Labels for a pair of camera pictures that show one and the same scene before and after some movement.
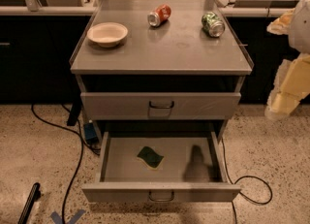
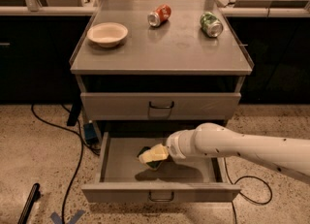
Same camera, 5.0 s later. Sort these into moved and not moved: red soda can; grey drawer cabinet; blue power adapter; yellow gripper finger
Moved: yellow gripper finger
Not moved: red soda can; grey drawer cabinet; blue power adapter
